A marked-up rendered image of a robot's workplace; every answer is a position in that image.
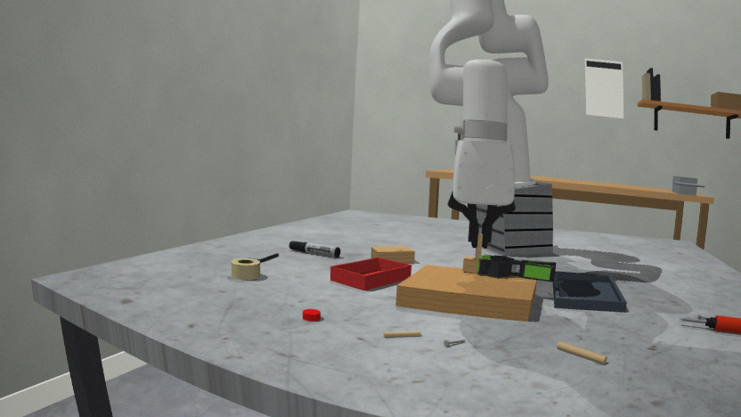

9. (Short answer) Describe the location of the tan cylindrical ring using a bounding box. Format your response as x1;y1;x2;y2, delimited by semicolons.
232;258;260;280

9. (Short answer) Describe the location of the white marker pen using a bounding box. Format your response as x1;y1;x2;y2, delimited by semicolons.
289;241;340;258

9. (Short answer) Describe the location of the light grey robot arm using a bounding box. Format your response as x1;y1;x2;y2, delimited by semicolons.
429;0;549;187

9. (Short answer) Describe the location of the light brown wooden board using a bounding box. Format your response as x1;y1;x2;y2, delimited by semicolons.
395;265;537;322

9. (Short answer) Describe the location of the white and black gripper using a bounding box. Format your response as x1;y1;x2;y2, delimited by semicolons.
448;137;516;249

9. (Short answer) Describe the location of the tan wooden dowel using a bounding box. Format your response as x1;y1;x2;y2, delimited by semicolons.
384;331;421;337
557;341;607;364

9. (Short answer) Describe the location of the red rectangular tray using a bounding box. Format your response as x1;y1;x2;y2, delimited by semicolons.
330;258;411;290

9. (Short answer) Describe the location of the light wooden dowel pin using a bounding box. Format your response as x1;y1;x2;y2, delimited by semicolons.
475;233;483;258

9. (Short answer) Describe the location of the small wooden block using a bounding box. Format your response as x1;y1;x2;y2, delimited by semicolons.
462;257;478;273

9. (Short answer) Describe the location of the red short cylinder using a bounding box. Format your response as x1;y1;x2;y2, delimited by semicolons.
303;309;321;322

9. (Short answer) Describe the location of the light brown wooden block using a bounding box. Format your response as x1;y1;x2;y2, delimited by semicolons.
370;246;415;264

